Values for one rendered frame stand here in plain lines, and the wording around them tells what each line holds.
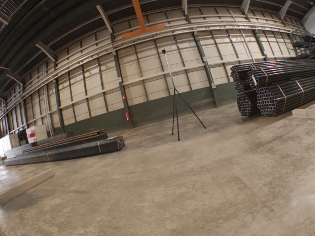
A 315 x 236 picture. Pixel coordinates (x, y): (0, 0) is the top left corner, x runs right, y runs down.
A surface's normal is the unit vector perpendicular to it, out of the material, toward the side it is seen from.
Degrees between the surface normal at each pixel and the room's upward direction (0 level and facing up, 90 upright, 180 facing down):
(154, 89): 90
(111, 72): 90
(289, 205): 0
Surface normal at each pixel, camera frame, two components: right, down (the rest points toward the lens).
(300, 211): -0.24, -0.97
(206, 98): -0.06, 0.04
